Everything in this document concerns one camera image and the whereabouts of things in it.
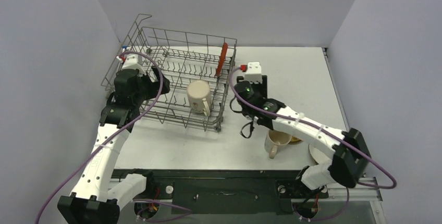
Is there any red plastic plate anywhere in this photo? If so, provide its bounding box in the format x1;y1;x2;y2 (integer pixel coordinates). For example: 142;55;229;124
214;42;228;77

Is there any cream mug with dragon print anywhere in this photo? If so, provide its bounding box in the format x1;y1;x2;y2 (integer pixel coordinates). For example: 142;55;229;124
264;130;292;159

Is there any white bowl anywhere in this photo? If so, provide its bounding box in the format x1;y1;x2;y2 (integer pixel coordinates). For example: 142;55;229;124
308;144;333;165

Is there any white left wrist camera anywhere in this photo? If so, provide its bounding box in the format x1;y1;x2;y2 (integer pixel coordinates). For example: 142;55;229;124
116;54;146;76

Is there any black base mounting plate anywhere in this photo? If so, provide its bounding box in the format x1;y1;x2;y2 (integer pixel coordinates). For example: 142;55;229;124
111;169;328;215

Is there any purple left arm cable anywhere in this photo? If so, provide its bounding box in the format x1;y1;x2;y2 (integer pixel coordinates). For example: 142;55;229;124
34;51;165;224

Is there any cream mug with floral print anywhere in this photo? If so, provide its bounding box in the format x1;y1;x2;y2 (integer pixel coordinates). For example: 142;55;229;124
186;80;212;116

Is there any yellow patterned plate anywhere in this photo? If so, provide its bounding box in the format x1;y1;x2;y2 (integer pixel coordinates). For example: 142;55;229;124
289;136;303;145

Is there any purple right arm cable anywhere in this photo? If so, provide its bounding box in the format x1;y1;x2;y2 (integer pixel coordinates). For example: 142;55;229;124
228;65;398;190

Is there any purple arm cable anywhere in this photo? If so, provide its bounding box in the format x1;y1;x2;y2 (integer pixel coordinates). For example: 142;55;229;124
228;65;398;190
34;51;165;224

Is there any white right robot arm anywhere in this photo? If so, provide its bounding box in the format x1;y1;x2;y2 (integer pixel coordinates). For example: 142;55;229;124
234;76;371;196

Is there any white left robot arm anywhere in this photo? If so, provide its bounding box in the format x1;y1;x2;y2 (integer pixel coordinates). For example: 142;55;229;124
57;66;170;223

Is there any grey wire dish rack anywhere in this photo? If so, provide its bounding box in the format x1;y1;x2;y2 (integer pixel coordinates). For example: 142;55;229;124
102;14;237;132

